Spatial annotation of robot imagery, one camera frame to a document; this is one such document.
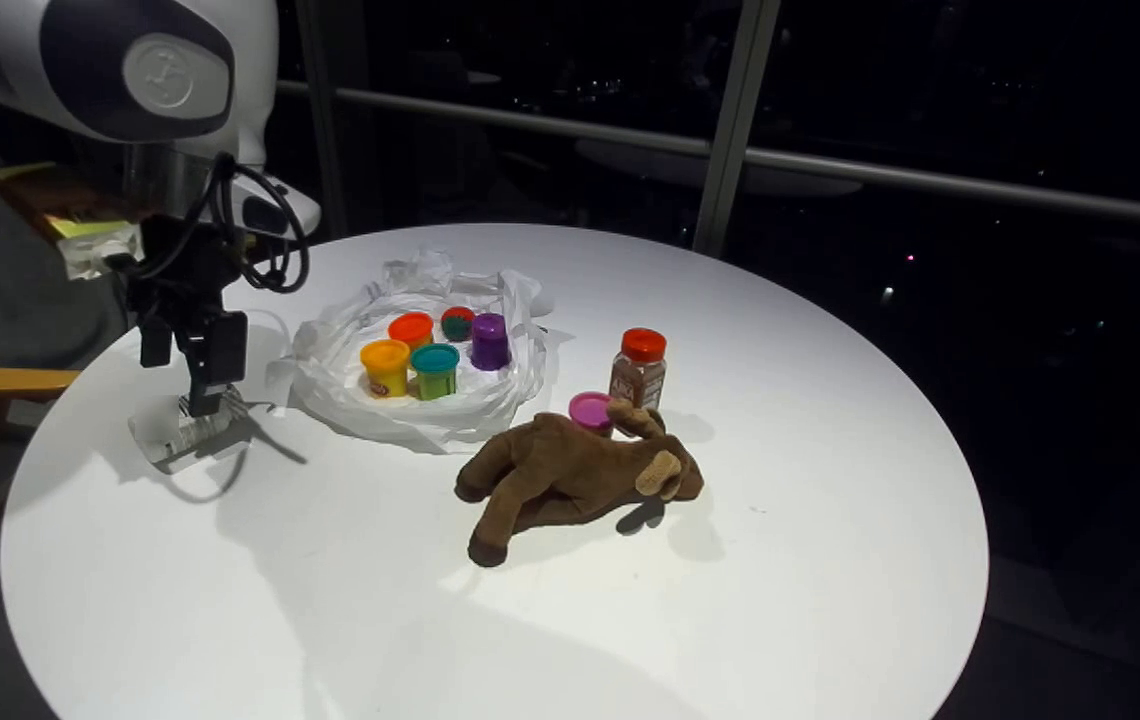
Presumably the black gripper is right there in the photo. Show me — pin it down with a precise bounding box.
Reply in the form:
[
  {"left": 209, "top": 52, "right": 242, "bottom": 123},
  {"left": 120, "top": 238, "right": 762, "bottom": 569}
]
[{"left": 120, "top": 211, "right": 253, "bottom": 429}]

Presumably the white pill bottle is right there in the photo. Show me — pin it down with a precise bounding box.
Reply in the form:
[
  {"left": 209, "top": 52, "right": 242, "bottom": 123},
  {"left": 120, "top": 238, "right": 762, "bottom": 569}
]
[{"left": 124, "top": 383, "right": 260, "bottom": 473}]

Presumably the yellow lid dough tub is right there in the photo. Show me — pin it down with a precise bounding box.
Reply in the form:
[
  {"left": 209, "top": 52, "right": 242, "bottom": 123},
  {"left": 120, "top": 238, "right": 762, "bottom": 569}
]
[{"left": 356, "top": 334, "right": 418, "bottom": 401}]

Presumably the orange lid dough tub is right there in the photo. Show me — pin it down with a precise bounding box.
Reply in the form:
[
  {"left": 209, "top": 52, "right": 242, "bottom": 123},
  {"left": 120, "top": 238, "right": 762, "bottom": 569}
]
[{"left": 386, "top": 306, "right": 439, "bottom": 351}]

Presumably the teal lid dough tub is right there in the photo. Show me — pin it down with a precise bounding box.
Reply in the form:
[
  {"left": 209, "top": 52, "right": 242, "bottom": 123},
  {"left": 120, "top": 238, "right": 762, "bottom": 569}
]
[{"left": 409, "top": 339, "right": 466, "bottom": 405}]

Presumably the purple lid dough tub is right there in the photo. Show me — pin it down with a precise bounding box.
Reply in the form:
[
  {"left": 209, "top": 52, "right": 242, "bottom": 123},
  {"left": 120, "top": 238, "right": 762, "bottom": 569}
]
[{"left": 466, "top": 313, "right": 514, "bottom": 376}]

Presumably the white plastic bag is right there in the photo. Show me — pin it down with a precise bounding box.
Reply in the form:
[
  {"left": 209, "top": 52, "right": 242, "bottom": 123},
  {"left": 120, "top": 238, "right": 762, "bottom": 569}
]
[{"left": 267, "top": 257, "right": 567, "bottom": 457}]

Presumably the brown plush animal toy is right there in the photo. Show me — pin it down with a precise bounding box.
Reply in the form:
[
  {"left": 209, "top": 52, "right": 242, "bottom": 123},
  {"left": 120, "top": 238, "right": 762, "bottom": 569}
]
[{"left": 454, "top": 397, "right": 708, "bottom": 571}]

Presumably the pink lid dough tub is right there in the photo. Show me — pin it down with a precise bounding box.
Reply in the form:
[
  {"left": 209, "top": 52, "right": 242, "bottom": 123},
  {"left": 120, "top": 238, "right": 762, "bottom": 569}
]
[{"left": 564, "top": 388, "right": 616, "bottom": 441}]

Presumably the red cap spice jar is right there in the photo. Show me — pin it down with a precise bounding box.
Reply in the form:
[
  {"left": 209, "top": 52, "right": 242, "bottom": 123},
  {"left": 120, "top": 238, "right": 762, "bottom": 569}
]
[{"left": 605, "top": 322, "right": 673, "bottom": 414}]

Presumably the dark window post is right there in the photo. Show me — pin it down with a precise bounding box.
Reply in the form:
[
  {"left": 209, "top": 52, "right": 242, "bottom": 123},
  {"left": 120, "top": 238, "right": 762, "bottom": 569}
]
[{"left": 294, "top": 0, "right": 352, "bottom": 233}]

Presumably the grey metal window rail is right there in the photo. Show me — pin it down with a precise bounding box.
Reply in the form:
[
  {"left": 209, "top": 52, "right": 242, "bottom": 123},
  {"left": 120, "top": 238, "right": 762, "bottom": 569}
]
[{"left": 277, "top": 76, "right": 1140, "bottom": 233}]

